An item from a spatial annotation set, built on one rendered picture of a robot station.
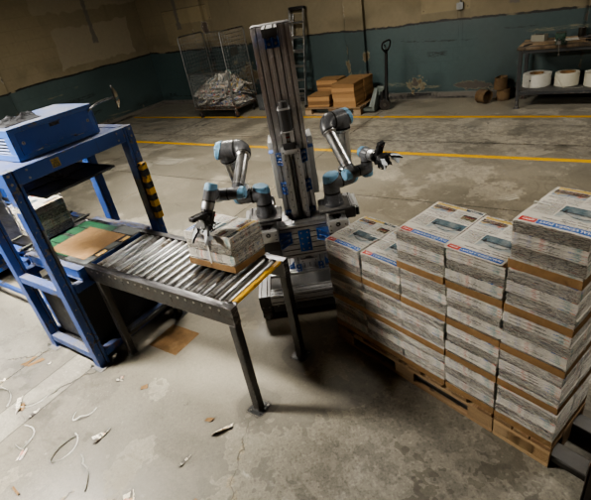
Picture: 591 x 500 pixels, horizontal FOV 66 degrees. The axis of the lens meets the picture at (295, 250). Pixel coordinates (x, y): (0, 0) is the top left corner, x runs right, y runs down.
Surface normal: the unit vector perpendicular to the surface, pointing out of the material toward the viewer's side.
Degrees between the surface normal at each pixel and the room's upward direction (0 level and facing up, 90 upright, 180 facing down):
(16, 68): 90
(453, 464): 0
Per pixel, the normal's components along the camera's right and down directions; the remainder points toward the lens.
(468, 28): -0.54, 0.50
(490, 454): -0.16, -0.85
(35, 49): 0.83, 0.15
